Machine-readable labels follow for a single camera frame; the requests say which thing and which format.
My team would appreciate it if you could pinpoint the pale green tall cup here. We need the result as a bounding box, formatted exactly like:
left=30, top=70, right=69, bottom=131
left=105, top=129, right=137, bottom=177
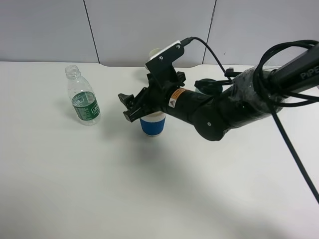
left=149, top=48, right=162, bottom=60

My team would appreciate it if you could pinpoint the teal blue tall cup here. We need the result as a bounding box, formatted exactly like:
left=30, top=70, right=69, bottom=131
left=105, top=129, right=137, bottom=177
left=194, top=78, right=223, bottom=96

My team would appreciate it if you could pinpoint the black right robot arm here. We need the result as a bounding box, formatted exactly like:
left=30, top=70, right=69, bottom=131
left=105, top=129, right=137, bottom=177
left=118, top=38, right=319, bottom=141

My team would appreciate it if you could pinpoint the blue sleeve white cup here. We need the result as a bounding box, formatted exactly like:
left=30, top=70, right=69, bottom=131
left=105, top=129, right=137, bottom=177
left=140, top=112, right=166, bottom=136

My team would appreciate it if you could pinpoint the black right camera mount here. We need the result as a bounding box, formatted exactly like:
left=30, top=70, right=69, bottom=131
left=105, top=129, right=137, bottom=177
left=146, top=40, right=185, bottom=90

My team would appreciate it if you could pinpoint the clear bottle green label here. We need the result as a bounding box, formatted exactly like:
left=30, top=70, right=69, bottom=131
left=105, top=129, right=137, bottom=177
left=65, top=65, right=101, bottom=125

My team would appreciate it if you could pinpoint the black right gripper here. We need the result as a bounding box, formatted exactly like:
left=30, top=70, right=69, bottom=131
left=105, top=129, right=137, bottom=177
left=118, top=71, right=187, bottom=122

